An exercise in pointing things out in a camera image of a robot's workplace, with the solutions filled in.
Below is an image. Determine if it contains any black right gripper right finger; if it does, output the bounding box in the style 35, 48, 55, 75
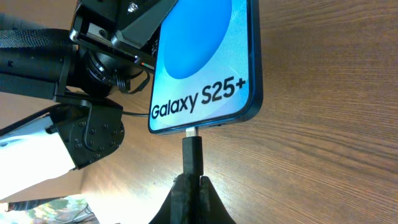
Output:
198, 176, 236, 224

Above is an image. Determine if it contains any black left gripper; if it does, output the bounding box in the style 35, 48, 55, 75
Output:
70, 0, 177, 72

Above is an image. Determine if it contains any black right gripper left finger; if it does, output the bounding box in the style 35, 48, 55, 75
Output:
149, 174, 195, 224

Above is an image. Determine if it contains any black USB charging cable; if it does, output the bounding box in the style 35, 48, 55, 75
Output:
182, 126, 205, 177

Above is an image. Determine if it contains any blue Galaxy smartphone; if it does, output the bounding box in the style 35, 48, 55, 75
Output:
148, 0, 263, 134

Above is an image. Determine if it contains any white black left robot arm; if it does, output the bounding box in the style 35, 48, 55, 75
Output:
1, 0, 176, 198

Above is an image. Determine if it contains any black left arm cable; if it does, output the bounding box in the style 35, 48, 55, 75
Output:
119, 70, 153, 118

